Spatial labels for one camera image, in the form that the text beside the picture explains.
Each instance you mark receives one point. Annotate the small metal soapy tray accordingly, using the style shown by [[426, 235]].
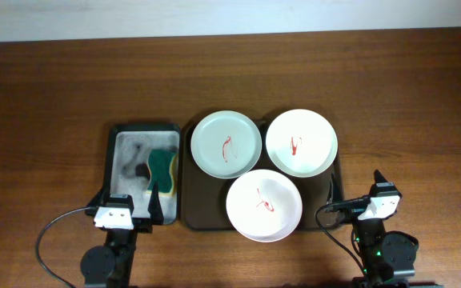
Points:
[[127, 171]]

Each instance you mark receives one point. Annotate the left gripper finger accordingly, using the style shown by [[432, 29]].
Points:
[[101, 197], [154, 207]]

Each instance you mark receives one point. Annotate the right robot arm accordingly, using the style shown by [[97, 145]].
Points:
[[386, 258]]

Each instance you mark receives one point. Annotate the brown plastic serving tray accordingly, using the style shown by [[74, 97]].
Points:
[[203, 197]]

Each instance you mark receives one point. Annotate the green and yellow sponge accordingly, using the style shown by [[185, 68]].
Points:
[[162, 165]]

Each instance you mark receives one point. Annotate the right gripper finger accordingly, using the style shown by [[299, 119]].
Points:
[[379, 178], [335, 193]]

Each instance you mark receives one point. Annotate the white plate with pink rim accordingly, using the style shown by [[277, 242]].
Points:
[[264, 205]]

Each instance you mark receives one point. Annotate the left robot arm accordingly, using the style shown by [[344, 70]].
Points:
[[110, 264]]

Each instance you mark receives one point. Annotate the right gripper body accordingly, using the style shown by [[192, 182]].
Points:
[[350, 214]]

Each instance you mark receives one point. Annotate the pale green plate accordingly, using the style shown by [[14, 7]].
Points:
[[226, 144]]

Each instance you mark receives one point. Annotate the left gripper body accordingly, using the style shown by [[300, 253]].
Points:
[[142, 226]]

